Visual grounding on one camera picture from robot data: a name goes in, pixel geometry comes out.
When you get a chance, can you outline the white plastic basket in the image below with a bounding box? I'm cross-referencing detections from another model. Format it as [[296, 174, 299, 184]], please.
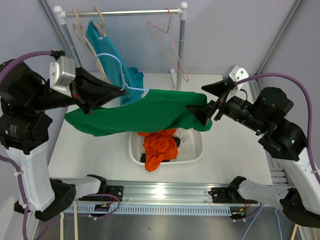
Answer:
[[128, 129, 204, 166]]

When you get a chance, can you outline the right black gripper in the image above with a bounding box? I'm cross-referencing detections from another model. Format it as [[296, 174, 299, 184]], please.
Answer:
[[186, 79, 268, 135]]

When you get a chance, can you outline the orange t shirt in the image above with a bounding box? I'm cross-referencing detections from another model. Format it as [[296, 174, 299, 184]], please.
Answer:
[[137, 128, 179, 172]]

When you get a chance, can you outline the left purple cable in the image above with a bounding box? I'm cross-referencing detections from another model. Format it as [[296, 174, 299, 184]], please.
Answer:
[[0, 49, 121, 240]]

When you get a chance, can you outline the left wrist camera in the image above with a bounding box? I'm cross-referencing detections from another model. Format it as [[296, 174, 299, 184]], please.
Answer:
[[49, 56, 76, 97]]

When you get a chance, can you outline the beige hanger on floor left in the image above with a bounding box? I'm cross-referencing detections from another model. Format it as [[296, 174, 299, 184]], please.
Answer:
[[59, 200, 79, 240]]

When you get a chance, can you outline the light blue wire hanger floor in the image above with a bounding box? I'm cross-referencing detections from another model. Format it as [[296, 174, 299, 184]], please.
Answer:
[[241, 205, 284, 240]]

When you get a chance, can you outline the beige hanger on floor right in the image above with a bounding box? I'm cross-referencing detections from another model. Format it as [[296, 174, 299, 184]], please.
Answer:
[[290, 224, 319, 240]]

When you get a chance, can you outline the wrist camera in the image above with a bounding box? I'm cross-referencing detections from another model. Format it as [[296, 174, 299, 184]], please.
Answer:
[[49, 56, 76, 97], [222, 64, 249, 93]]

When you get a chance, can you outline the pink wire hanger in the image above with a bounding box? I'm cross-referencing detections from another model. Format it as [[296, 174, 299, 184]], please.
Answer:
[[146, 6, 190, 83]]

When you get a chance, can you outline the dark green white t shirt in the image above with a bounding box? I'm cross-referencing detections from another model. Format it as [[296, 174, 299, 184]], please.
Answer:
[[140, 128, 190, 163]]

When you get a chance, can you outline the beige hanger on floor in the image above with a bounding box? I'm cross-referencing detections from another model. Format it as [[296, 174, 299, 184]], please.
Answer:
[[59, 200, 79, 240], [290, 224, 319, 240]]

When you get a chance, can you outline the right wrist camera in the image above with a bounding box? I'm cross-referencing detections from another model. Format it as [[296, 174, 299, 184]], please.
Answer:
[[222, 64, 249, 93]]

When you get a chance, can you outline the beige wooden hanger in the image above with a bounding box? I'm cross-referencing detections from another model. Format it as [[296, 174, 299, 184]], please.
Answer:
[[72, 7, 108, 82], [93, 5, 107, 37]]

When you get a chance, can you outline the metal clothes rack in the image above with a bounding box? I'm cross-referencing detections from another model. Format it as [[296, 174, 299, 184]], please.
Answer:
[[53, 2, 189, 91]]

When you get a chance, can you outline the aluminium rail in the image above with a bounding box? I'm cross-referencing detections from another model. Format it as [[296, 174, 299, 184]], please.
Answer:
[[76, 180, 244, 217]]

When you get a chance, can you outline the bright green t shirt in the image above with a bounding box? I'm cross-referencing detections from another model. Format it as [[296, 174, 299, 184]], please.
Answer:
[[64, 89, 213, 137]]

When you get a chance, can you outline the blue wire hanger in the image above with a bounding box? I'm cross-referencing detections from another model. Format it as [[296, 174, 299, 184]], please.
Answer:
[[93, 52, 150, 92]]

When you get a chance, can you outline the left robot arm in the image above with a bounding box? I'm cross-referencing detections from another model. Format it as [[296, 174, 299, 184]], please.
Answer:
[[0, 56, 125, 222]]

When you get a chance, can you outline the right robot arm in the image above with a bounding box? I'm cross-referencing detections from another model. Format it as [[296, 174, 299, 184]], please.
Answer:
[[187, 80, 320, 228]]

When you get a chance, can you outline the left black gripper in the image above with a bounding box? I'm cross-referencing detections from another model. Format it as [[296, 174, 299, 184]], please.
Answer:
[[27, 62, 126, 115]]

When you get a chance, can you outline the blue t shirt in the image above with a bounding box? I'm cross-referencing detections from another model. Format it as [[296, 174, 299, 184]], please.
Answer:
[[86, 20, 144, 105]]

